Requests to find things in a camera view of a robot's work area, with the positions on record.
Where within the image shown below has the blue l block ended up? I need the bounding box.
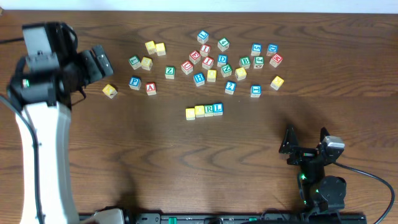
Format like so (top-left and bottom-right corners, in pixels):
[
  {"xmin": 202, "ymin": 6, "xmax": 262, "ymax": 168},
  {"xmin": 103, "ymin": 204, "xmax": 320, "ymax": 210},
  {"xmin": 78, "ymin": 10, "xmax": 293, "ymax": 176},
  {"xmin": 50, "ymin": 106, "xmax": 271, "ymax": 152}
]
[
  {"xmin": 197, "ymin": 30, "xmax": 209, "ymax": 44},
  {"xmin": 213, "ymin": 103, "xmax": 223, "ymax": 116}
]

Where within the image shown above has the green R block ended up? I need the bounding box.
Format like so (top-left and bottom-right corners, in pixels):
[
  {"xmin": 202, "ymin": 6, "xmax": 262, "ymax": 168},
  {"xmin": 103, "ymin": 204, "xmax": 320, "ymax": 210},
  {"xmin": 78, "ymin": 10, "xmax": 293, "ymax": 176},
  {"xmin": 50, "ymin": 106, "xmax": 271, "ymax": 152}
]
[{"xmin": 204, "ymin": 105, "xmax": 214, "ymax": 117}]

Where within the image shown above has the yellow O block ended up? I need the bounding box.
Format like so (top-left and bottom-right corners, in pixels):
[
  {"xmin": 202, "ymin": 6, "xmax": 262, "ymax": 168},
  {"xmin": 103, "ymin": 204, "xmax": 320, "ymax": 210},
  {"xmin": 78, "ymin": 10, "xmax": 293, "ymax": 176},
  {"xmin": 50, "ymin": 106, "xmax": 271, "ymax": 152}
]
[{"xmin": 195, "ymin": 105, "xmax": 205, "ymax": 118}]

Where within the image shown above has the yellow C block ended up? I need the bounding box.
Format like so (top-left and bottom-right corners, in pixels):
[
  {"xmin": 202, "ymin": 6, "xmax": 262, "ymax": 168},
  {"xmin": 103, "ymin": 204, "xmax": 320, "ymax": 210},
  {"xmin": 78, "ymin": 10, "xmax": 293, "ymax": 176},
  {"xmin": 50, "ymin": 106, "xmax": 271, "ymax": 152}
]
[{"xmin": 185, "ymin": 108, "xmax": 196, "ymax": 121}]

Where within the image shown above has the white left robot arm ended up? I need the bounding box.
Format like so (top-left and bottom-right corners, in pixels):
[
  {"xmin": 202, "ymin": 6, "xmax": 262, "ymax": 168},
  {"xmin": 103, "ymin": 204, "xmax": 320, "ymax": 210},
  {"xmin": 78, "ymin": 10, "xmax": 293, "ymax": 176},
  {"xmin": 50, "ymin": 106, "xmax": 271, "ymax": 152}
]
[{"xmin": 5, "ymin": 45, "xmax": 113, "ymax": 223}]

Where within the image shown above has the yellow K block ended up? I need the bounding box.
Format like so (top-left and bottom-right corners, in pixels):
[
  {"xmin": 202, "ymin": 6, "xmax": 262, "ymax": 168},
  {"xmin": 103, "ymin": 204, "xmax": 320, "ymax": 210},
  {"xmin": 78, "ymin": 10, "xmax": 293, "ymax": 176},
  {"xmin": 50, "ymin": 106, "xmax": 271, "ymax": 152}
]
[{"xmin": 103, "ymin": 84, "xmax": 118, "ymax": 99}]

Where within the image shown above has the blue P block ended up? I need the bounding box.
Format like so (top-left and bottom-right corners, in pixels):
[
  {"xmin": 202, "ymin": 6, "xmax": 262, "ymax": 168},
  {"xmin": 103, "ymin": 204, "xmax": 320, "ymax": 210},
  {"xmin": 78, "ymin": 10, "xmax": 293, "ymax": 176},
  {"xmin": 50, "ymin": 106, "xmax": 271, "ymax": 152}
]
[{"xmin": 129, "ymin": 77, "xmax": 142, "ymax": 90}]

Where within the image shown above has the yellow block near gripper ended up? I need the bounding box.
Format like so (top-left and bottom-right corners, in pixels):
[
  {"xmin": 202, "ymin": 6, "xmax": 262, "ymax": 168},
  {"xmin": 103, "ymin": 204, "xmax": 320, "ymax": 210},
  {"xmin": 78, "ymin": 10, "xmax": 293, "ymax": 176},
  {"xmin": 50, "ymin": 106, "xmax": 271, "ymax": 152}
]
[{"xmin": 141, "ymin": 57, "xmax": 153, "ymax": 70}]

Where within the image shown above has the yellow block far right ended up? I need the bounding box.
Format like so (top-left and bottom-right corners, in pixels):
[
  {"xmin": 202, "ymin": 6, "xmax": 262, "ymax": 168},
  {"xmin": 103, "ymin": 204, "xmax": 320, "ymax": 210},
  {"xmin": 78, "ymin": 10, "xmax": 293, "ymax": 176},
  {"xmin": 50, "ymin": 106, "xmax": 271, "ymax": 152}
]
[{"xmin": 270, "ymin": 76, "xmax": 285, "ymax": 91}]

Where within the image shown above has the blue T block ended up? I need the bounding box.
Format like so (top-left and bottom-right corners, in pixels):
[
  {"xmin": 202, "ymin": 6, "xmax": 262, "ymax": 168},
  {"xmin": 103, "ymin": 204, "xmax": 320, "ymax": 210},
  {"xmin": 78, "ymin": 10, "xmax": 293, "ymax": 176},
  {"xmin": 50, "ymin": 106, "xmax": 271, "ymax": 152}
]
[{"xmin": 251, "ymin": 85, "xmax": 262, "ymax": 98}]

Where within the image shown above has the yellow W block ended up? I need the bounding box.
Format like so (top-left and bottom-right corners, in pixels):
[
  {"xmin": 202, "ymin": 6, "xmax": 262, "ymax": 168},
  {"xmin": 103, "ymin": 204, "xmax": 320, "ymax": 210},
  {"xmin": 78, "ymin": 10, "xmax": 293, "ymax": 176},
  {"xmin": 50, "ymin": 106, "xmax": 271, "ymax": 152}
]
[{"xmin": 145, "ymin": 40, "xmax": 156, "ymax": 55}]

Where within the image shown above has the red A block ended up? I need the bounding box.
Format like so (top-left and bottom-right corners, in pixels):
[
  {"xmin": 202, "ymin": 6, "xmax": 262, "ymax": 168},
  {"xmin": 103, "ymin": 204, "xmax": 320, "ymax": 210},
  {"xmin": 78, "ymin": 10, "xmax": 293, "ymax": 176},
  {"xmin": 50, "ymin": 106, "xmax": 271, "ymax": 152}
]
[{"xmin": 146, "ymin": 82, "xmax": 157, "ymax": 95}]

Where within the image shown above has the yellow S block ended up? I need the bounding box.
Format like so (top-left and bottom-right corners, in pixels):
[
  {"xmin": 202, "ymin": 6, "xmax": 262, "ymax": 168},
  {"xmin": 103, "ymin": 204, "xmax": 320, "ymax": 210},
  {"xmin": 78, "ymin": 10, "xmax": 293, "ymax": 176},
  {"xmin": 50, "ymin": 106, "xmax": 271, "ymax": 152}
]
[{"xmin": 155, "ymin": 43, "xmax": 166, "ymax": 56}]

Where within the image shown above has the green Z block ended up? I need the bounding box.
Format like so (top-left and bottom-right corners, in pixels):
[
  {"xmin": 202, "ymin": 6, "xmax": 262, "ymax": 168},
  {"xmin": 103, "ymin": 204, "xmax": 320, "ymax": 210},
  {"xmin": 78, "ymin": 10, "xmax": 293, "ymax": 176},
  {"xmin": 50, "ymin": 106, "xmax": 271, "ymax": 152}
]
[{"xmin": 165, "ymin": 66, "xmax": 175, "ymax": 79}]

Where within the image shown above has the blue 2 block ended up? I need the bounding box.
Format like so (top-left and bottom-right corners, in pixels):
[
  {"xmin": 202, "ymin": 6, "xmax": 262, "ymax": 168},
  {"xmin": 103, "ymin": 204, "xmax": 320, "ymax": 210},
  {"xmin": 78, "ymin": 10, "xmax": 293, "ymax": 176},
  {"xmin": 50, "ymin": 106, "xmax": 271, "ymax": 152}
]
[{"xmin": 224, "ymin": 81, "xmax": 236, "ymax": 95}]

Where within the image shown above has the red M block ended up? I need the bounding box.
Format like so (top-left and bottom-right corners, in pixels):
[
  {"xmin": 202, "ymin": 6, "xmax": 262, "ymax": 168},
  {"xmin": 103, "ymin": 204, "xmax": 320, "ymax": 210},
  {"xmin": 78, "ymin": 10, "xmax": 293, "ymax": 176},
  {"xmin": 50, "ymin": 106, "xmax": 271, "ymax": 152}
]
[{"xmin": 269, "ymin": 54, "xmax": 284, "ymax": 68}]

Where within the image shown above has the yellow G block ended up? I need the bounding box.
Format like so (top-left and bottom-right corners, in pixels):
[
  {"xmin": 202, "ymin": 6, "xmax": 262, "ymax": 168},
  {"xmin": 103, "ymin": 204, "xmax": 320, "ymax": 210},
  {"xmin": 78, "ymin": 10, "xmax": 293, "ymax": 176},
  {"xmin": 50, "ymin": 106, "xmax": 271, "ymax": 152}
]
[{"xmin": 235, "ymin": 67, "xmax": 247, "ymax": 81}]

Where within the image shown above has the green J block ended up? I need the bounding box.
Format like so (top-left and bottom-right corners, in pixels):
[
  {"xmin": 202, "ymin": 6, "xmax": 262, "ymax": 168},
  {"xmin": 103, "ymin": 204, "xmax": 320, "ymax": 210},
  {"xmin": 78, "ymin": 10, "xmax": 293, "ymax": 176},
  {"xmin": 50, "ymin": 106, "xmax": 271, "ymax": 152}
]
[{"xmin": 253, "ymin": 56, "xmax": 264, "ymax": 69}]

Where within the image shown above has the green B block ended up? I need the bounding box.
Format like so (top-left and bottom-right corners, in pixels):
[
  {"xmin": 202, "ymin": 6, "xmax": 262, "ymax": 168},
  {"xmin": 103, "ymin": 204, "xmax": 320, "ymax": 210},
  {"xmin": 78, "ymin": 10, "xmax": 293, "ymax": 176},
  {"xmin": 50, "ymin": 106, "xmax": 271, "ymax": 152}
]
[{"xmin": 239, "ymin": 56, "xmax": 251, "ymax": 69}]

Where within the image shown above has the blue D block right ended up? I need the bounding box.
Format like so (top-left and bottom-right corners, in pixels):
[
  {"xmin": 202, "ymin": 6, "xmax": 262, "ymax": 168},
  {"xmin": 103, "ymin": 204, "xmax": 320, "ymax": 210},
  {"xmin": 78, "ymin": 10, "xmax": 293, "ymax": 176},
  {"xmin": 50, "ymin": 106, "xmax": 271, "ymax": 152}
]
[{"xmin": 266, "ymin": 44, "xmax": 279, "ymax": 57}]

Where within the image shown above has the blue d block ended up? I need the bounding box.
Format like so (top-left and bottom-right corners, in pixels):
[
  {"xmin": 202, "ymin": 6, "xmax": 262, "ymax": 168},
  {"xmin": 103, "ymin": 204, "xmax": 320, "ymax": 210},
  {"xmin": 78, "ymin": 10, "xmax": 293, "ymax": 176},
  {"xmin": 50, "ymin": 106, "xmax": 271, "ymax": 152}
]
[
  {"xmin": 266, "ymin": 44, "xmax": 279, "ymax": 57},
  {"xmin": 217, "ymin": 54, "xmax": 228, "ymax": 67}
]

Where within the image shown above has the green N block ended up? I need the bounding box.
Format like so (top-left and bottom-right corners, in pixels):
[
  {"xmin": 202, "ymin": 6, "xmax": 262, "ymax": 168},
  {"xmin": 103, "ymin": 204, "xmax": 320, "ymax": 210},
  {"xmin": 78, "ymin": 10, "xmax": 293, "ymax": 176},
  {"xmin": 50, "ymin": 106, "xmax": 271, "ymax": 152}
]
[{"xmin": 221, "ymin": 64, "xmax": 233, "ymax": 78}]

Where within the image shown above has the red U block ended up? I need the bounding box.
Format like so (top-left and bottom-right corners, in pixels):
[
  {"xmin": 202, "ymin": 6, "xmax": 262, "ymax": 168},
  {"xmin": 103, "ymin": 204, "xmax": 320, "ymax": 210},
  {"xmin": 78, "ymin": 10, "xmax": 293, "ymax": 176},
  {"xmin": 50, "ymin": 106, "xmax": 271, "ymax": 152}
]
[{"xmin": 181, "ymin": 60, "xmax": 193, "ymax": 75}]

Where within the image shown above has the blue 5 block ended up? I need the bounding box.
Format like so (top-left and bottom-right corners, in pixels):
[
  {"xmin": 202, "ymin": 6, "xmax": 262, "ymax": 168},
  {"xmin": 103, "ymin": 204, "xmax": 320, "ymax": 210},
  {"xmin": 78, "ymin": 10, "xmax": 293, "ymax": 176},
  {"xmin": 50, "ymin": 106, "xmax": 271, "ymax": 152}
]
[{"xmin": 251, "ymin": 43, "xmax": 262, "ymax": 57}]

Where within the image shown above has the red E block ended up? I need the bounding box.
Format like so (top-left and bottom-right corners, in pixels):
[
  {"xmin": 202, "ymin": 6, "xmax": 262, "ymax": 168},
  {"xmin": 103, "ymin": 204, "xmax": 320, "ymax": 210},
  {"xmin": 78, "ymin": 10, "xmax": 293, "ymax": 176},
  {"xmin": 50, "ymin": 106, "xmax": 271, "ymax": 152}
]
[{"xmin": 189, "ymin": 50, "xmax": 201, "ymax": 65}]

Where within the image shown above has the blue H block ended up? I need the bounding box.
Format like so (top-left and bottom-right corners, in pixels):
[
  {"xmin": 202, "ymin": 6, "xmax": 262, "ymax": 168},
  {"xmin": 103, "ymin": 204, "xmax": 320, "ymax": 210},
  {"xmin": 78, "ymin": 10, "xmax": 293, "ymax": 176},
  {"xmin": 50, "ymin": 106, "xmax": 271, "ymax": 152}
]
[{"xmin": 193, "ymin": 73, "xmax": 205, "ymax": 86}]

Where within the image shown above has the red I block lower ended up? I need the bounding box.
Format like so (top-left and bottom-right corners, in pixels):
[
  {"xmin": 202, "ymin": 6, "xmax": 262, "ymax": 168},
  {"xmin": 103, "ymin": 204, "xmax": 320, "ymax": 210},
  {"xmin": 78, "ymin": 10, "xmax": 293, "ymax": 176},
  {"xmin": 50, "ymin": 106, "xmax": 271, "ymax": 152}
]
[{"xmin": 201, "ymin": 56, "xmax": 214, "ymax": 70}]

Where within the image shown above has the red i block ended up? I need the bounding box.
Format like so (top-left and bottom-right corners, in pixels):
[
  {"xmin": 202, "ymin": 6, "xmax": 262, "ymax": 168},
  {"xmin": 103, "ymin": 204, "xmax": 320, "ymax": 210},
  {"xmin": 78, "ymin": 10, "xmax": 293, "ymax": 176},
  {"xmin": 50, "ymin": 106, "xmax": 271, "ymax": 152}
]
[
  {"xmin": 201, "ymin": 56, "xmax": 214, "ymax": 70},
  {"xmin": 200, "ymin": 44, "xmax": 211, "ymax": 57}
]

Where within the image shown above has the red I block upper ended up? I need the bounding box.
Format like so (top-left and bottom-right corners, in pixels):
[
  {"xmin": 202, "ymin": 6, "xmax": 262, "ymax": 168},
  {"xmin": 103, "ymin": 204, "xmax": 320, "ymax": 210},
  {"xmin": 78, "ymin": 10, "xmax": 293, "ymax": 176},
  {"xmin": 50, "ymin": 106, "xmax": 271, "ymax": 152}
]
[{"xmin": 200, "ymin": 44, "xmax": 211, "ymax": 57}]

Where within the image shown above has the green 4 block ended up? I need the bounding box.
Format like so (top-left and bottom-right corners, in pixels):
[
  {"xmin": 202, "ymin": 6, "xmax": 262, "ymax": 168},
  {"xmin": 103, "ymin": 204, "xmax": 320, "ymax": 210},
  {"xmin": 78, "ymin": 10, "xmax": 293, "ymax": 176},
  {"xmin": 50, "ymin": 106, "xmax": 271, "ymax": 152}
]
[{"xmin": 218, "ymin": 37, "xmax": 230, "ymax": 52}]

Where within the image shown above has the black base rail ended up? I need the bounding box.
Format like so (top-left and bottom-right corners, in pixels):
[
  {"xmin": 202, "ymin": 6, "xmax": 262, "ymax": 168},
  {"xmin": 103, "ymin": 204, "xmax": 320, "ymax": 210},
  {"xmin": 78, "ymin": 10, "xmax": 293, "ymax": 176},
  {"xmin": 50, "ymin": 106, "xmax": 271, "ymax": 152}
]
[{"xmin": 79, "ymin": 211, "xmax": 367, "ymax": 224}]

